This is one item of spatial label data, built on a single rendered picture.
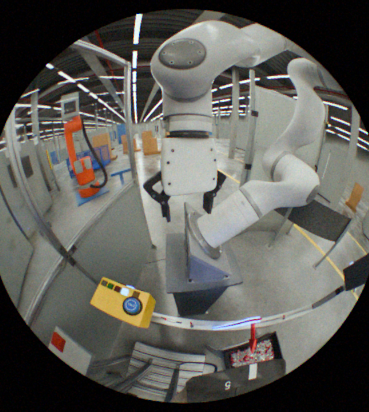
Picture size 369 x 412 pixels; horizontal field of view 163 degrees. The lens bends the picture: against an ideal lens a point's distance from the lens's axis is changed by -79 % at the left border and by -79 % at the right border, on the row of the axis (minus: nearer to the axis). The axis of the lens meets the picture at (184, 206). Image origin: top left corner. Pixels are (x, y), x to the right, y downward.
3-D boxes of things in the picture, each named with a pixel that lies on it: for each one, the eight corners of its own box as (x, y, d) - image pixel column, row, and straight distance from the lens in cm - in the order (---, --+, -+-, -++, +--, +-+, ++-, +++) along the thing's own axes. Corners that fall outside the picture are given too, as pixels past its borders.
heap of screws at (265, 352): (230, 377, 68) (234, 380, 63) (225, 351, 63) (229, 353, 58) (272, 360, 74) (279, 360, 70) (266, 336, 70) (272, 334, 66)
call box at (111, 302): (105, 311, 52) (88, 302, 43) (115, 287, 52) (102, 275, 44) (149, 328, 46) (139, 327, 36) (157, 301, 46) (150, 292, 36)
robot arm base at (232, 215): (182, 203, 46) (224, 170, 44) (210, 225, 59) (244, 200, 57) (194, 250, 34) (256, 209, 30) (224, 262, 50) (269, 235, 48)
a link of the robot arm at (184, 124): (164, 113, 19) (165, 134, 18) (222, 118, 22) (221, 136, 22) (157, 122, 27) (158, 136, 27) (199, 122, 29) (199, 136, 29)
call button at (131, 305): (124, 310, 38) (121, 308, 37) (128, 297, 38) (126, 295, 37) (138, 315, 37) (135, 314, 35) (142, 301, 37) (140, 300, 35)
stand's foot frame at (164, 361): (128, 375, 162) (124, 377, 155) (138, 341, 149) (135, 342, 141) (197, 390, 159) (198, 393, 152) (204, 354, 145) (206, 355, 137)
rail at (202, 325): (132, 315, 68) (126, 312, 60) (135, 307, 68) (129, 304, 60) (307, 313, 92) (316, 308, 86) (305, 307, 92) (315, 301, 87)
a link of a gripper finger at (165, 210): (150, 194, 22) (155, 225, 26) (168, 192, 23) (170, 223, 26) (149, 188, 25) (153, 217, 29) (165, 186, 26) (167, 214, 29)
